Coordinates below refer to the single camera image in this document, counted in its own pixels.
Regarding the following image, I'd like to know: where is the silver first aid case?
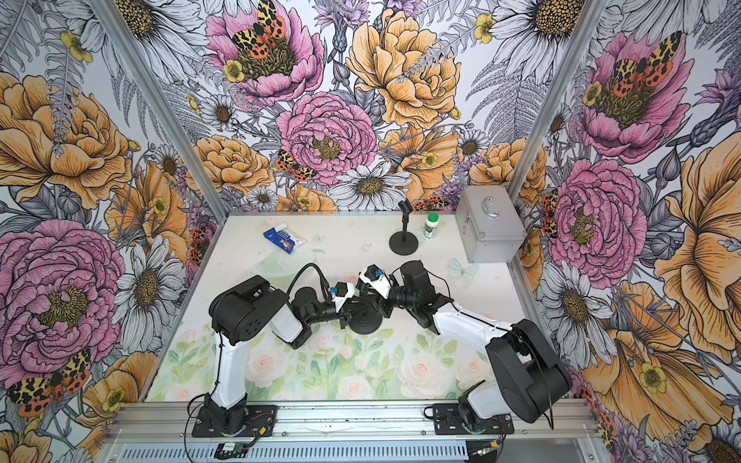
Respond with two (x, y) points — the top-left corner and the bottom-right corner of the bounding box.
(455, 185), (527, 264)

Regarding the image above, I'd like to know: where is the blue gauze bandage packet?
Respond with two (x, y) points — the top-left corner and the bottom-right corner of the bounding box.
(264, 223), (306, 255)

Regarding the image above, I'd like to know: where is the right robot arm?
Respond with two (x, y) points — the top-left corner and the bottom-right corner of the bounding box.
(359, 260), (573, 432)

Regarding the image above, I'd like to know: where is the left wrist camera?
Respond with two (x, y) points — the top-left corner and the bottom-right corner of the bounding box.
(330, 282), (356, 314)

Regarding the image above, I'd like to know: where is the aluminium front rail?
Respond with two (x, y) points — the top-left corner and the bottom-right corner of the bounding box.
(104, 399), (599, 444)

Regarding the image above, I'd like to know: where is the white green-capped pill bottle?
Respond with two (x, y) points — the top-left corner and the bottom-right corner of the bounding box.
(424, 212), (440, 239)

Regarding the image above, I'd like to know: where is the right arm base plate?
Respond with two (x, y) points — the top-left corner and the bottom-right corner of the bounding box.
(423, 402), (514, 436)

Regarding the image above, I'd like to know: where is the white vented cable duct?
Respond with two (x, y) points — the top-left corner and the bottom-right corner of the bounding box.
(111, 440), (469, 462)

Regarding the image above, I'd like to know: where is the black round stand base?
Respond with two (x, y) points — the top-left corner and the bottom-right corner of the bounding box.
(389, 231), (419, 256)

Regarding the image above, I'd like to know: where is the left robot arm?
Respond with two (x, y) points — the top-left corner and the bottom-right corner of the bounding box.
(192, 276), (383, 438)

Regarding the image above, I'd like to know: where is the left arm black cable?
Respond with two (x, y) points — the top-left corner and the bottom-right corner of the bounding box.
(286, 262), (334, 305)

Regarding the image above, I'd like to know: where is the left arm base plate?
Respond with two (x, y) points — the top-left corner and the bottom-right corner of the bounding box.
(190, 404), (278, 438)

